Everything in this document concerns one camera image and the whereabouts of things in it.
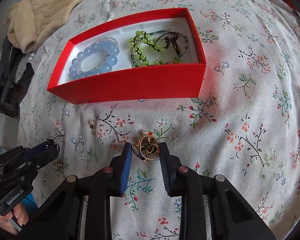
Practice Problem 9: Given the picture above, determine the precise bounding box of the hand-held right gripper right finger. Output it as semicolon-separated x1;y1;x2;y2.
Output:
158;142;277;240

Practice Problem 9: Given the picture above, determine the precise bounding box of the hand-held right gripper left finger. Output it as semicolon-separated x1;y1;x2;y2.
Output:
22;142;133;240

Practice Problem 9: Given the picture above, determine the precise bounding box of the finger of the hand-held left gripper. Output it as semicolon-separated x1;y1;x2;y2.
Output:
23;141;57;161
27;146;61;178

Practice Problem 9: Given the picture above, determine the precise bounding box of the black sparkly brooch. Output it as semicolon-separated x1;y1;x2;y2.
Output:
45;139;61;152

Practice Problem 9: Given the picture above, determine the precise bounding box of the gold rings cluster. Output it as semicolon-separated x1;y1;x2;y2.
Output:
132;129;161;164

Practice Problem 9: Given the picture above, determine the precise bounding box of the red cardboard box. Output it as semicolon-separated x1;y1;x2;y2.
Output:
47;8;207;104

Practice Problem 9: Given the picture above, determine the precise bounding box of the light blue bead bracelet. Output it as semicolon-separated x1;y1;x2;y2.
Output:
69;41;120;81

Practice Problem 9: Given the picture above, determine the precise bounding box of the clear small bead bracelet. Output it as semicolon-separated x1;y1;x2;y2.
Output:
78;37;119;72

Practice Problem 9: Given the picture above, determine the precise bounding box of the teal seed bead bracelet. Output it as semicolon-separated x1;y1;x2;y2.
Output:
130;29;189;67

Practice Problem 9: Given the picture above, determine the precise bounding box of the green bead cord bracelet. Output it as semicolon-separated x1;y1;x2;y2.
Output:
128;29;182;68

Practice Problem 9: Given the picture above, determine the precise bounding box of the person's left hand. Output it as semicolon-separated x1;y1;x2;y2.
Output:
0;202;28;236

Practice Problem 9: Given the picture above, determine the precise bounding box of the floral bedsheet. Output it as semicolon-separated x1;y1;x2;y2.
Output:
16;0;300;240

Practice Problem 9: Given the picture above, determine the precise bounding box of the cream quilted blanket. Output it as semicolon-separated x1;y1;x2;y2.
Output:
7;0;93;54

